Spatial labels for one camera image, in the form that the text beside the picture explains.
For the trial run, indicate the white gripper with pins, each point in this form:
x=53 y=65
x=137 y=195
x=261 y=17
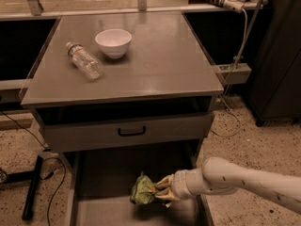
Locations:
x=179 y=184

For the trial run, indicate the white ceramic bowl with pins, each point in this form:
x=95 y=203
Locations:
x=114 y=43

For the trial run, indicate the clear plastic water bottle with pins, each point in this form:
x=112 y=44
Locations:
x=90 y=66

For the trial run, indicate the green jalapeno chip bag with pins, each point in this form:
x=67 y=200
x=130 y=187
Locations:
x=145 y=190

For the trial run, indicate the closed grey top drawer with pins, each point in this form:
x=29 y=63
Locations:
x=104 y=134

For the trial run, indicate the dark cabinet at right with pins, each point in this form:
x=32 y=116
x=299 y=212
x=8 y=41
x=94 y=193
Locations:
x=274 y=88

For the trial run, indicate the black drawer handle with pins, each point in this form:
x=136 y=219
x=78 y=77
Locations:
x=131 y=132

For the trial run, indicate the black metal stand leg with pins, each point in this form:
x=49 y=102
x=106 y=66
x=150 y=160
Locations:
x=34 y=181

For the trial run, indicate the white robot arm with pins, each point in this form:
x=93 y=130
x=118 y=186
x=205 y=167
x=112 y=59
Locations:
x=218 y=176

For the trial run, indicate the grey side bracket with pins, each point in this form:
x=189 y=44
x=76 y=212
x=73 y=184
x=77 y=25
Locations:
x=229 y=74

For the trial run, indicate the grey drawer cabinet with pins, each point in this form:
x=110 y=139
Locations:
x=163 y=73

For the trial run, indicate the open grey middle drawer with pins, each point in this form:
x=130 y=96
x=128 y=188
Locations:
x=103 y=180

